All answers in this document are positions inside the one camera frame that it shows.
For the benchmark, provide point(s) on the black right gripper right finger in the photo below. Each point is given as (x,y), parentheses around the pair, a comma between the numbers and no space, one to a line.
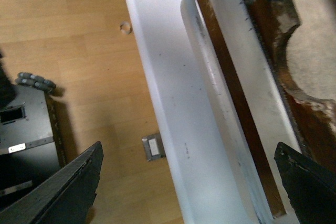
(309,186)

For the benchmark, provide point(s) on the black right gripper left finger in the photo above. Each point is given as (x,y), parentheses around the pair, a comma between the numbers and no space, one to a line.
(65,197)

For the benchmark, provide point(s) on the wooden drawer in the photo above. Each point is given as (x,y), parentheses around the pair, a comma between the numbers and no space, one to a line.
(275,21)

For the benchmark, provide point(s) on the white drawer handle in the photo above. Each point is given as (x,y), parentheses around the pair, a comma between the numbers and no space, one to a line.
(232,178)

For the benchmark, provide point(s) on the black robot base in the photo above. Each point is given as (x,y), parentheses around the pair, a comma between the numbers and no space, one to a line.
(31,143)

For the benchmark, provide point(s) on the metal floor socket plate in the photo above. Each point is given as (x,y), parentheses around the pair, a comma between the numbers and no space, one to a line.
(153,147)

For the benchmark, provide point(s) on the grey omni wheel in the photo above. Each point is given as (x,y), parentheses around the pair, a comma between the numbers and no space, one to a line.
(35,81)

